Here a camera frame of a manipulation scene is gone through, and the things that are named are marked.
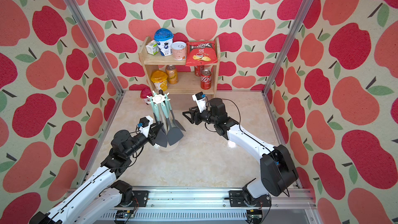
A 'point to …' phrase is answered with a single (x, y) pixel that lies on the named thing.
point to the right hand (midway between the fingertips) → (187, 113)
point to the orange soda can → (171, 71)
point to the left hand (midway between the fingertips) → (161, 125)
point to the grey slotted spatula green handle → (173, 134)
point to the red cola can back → (199, 70)
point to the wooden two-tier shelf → (188, 83)
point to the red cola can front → (205, 79)
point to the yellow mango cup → (159, 78)
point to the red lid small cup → (145, 92)
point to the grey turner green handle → (178, 125)
